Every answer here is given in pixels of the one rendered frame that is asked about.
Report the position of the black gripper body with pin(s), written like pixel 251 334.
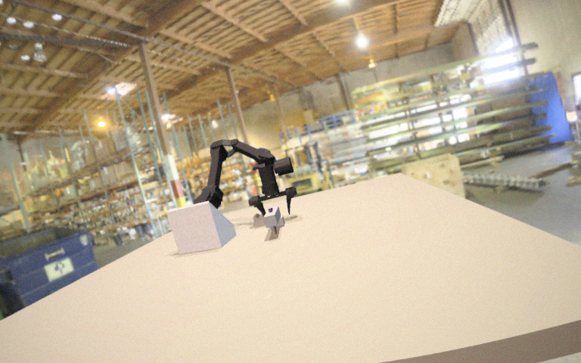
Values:
pixel 270 187

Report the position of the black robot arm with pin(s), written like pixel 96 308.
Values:
pixel 266 164

